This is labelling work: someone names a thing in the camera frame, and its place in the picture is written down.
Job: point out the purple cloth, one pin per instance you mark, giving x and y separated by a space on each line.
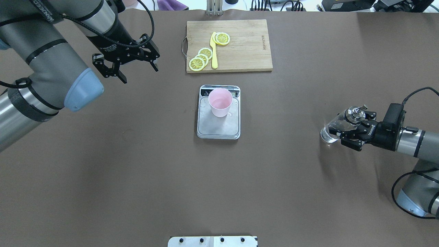
171 5

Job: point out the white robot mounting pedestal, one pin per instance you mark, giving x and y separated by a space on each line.
213 241

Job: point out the bamboo cutting board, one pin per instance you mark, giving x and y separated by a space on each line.
248 50

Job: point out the silver digital kitchen scale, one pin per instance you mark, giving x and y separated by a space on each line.
210 126

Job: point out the lemon slice toy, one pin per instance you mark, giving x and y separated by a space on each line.
206 51
204 58
196 64
221 38

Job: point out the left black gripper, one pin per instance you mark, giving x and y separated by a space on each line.
112 39

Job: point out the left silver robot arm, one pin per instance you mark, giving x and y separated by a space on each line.
60 78

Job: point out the clear glass sauce bottle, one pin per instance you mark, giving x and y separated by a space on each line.
348 120

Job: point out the yellow plastic knife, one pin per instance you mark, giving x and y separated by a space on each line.
214 61

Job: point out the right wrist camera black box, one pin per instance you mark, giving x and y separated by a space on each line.
394 116

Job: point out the aluminium frame post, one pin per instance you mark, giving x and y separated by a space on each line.
214 7

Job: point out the pink plastic cup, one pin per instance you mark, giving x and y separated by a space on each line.
220 101

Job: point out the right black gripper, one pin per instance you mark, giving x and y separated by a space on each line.
381 137

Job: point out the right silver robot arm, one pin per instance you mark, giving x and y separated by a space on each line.
414 192

